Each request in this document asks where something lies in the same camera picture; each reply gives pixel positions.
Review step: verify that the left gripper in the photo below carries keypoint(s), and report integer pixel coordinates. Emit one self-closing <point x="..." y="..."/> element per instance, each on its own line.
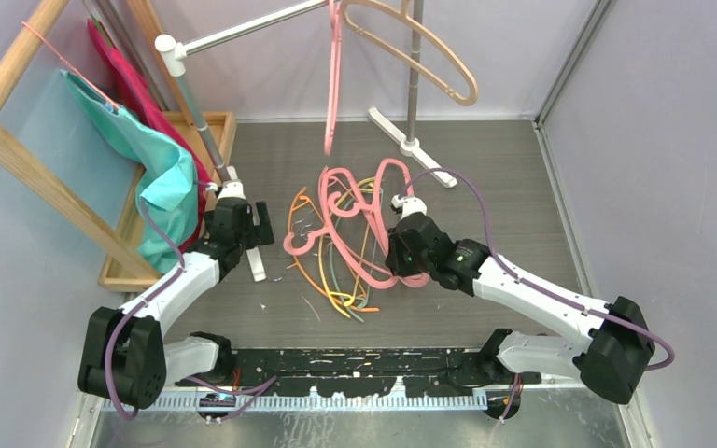
<point x="261" y="230"/>

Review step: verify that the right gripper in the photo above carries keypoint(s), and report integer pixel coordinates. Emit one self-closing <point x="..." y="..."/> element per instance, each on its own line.
<point x="395" y="259"/>

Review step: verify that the pink plastic hanger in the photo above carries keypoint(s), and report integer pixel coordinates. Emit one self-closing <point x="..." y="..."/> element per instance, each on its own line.
<point x="327" y="196"/>
<point x="419" y="280"/>
<point x="334" y="75"/>

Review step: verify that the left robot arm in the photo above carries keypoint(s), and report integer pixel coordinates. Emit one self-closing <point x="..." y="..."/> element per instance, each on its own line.
<point x="125" y="357"/>

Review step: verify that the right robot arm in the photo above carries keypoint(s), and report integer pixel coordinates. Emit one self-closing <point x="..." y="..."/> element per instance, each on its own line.
<point x="605" y="345"/>

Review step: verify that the teal cloth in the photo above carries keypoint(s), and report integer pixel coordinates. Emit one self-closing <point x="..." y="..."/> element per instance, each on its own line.
<point x="167" y="186"/>

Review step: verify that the yellow plastic hanger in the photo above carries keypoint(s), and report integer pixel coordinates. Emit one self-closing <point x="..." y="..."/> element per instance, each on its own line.
<point x="348" y="197"/>

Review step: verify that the green plastic hanger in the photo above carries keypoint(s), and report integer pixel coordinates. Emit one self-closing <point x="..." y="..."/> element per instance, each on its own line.
<point x="337" y="278"/>

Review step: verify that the pink red cloth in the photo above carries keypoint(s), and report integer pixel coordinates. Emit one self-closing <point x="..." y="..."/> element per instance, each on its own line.
<point x="133" y="91"/>

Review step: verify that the white garment rack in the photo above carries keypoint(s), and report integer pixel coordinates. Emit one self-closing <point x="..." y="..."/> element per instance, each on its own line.
<point x="173" y="54"/>

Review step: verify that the wooden drying rack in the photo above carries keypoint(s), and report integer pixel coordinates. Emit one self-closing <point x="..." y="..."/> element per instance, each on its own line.
<point x="124" y="269"/>

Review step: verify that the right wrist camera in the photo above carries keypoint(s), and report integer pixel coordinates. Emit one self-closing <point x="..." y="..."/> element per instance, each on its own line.
<point x="405" y="206"/>

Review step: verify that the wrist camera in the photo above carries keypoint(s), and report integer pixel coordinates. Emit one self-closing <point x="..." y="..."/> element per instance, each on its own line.
<point x="233" y="187"/>
<point x="405" y="206"/>

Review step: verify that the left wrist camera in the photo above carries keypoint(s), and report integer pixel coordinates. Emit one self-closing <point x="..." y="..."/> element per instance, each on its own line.
<point x="233" y="187"/>

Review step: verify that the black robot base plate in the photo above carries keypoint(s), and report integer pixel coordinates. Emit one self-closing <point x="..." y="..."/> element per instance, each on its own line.
<point x="362" y="380"/>

